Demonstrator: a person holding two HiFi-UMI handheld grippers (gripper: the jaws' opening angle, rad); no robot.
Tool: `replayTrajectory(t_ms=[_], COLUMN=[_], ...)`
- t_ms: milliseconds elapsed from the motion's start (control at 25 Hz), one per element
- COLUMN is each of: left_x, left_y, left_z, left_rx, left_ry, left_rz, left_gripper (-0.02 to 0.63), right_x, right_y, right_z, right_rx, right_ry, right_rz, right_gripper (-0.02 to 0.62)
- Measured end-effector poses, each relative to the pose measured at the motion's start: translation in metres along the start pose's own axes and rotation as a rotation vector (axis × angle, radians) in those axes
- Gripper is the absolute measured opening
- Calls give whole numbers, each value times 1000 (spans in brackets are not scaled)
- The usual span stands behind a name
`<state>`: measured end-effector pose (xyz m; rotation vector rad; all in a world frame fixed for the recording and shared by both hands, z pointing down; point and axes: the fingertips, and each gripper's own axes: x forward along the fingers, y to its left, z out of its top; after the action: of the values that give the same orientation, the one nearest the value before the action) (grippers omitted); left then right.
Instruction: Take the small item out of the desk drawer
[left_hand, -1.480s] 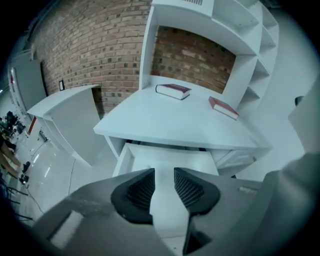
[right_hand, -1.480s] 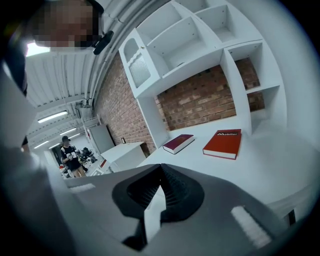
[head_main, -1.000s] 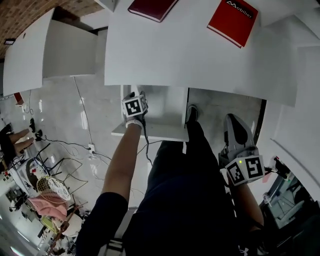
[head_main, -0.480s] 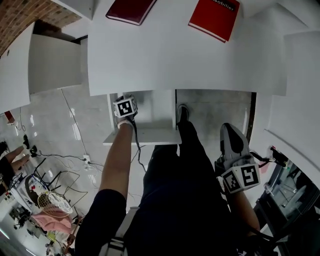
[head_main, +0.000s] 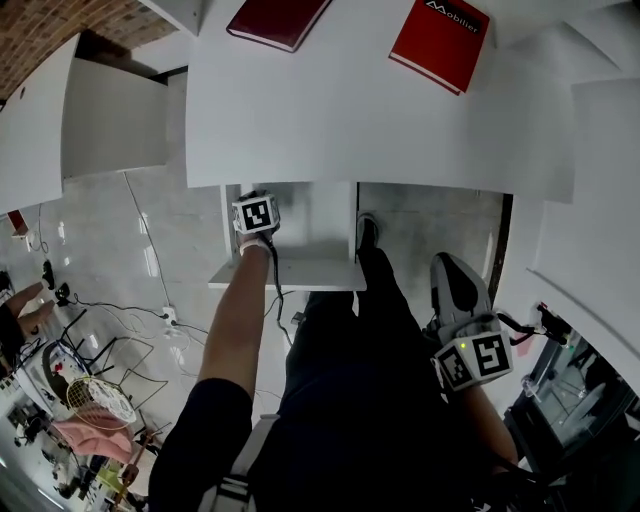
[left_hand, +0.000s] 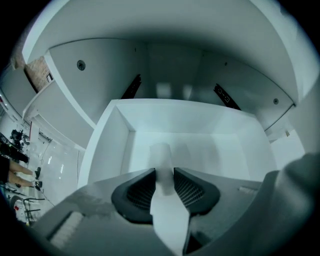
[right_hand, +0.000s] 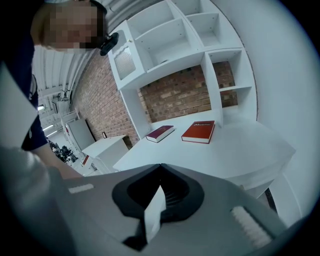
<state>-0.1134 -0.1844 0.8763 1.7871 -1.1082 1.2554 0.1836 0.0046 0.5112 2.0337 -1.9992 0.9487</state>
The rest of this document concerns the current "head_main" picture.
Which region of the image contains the wire chair with patterned cushion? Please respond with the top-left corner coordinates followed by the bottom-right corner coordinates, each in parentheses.
top-left (64, 367), bottom-right (170, 432)

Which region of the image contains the white shelf unit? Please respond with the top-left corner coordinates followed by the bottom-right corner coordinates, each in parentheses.
top-left (492, 0), bottom-right (640, 91)

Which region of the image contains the bright red book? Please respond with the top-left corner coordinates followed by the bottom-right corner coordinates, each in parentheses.
top-left (388, 0), bottom-right (491, 96)

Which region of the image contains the white side table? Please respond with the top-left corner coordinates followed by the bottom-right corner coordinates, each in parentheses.
top-left (0, 32), bottom-right (172, 216)

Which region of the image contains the black frame chair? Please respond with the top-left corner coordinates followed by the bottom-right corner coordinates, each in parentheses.
top-left (41, 308), bottom-right (120, 396)

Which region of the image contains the white desk drawer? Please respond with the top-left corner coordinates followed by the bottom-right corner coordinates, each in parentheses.
top-left (207, 182), bottom-right (369, 292)

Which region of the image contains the dark red book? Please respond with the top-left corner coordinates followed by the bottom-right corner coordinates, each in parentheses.
top-left (225, 0), bottom-right (334, 54)

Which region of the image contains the person's black shoe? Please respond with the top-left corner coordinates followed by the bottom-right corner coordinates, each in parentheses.
top-left (355, 213), bottom-right (381, 254)

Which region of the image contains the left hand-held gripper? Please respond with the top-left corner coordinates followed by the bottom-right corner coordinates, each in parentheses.
top-left (231, 189), bottom-right (282, 241)

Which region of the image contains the person's right forearm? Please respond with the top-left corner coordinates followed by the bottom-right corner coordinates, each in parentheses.
top-left (462, 382), bottom-right (519, 471)

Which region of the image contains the person's left forearm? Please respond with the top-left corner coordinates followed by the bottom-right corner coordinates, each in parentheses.
top-left (197, 239), bottom-right (275, 401)

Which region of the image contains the black floor cable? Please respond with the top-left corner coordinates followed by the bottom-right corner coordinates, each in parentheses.
top-left (69, 294), bottom-right (211, 336)

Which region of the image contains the person's dark clothing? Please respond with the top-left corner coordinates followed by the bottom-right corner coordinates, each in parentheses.
top-left (148, 247), bottom-right (506, 512)

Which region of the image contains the pink cloth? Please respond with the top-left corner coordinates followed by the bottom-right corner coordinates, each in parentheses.
top-left (51, 417), bottom-right (135, 457)

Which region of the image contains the white desk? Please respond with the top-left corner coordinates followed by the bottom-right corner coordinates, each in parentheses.
top-left (184, 0), bottom-right (576, 205)

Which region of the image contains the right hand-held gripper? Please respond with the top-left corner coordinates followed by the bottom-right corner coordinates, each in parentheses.
top-left (424, 252), bottom-right (515, 393)

